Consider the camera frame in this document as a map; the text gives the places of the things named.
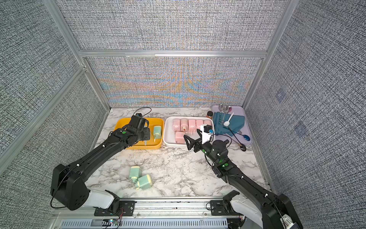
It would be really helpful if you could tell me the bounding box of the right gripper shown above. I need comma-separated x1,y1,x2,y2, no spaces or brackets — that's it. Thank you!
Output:
186,129,220,167

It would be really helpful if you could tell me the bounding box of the pink sharpener front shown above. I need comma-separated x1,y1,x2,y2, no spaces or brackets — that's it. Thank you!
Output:
175,131,185,144

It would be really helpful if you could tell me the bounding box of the yellow storage box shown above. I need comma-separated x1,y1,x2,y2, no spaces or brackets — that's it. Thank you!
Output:
129,117,165,150

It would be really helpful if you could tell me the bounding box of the white storage box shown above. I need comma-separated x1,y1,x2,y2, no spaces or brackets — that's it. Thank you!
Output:
163,116,215,148

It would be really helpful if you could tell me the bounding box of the green sharpener front yellow cap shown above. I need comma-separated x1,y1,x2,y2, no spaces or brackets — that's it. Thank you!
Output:
135,174,153,190

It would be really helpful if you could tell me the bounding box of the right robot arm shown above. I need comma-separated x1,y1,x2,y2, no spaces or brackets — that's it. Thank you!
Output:
184,135,303,229

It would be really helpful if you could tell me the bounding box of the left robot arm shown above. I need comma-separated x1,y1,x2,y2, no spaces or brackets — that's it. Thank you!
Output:
51,125,150,210

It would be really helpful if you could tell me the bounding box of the orange spice jar black lid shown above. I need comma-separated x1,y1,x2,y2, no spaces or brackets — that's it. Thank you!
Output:
206,111,214,119

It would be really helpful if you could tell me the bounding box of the white plastic spoon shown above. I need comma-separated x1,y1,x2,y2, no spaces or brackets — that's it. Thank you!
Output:
223,113,234,127

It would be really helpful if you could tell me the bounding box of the teal cloth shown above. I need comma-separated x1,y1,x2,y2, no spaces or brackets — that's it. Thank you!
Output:
213,112,246,136

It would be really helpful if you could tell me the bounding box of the black spoon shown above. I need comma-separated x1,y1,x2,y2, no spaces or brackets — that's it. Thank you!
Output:
228,128,246,152

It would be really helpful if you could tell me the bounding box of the lavender tray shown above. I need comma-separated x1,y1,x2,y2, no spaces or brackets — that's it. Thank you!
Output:
211,106,252,145

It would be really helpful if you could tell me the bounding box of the blue spoon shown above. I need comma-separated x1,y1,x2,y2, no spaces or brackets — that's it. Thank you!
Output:
238,131,251,141

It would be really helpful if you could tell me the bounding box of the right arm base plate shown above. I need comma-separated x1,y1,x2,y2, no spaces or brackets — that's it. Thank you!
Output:
210,200,232,216

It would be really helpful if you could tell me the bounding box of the aluminium front rail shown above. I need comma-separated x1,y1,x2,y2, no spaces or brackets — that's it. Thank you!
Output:
48,197,261,229

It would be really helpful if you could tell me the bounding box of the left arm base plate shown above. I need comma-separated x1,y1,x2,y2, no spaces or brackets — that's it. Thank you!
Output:
94,200,136,217

